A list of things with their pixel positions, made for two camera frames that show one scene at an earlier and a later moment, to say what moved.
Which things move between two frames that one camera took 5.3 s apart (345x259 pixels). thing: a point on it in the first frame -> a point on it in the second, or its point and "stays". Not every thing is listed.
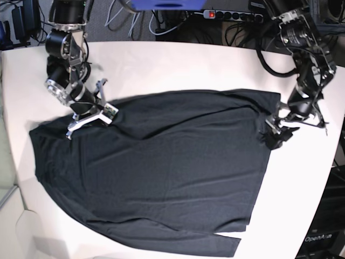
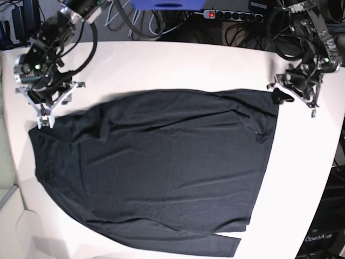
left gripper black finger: (286, 132) -> (284, 96)
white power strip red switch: (213, 14) stays
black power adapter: (26, 20) stays
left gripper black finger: (273, 141) -> (277, 96)
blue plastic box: (167, 4) stays
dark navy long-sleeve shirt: (172, 171) stays
